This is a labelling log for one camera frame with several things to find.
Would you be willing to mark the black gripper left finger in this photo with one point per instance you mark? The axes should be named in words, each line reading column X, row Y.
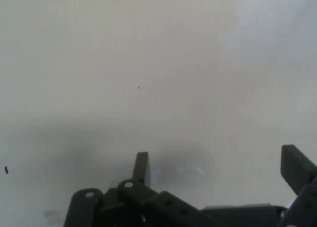
column 148, row 207

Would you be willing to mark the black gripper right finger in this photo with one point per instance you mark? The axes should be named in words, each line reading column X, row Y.
column 297, row 172

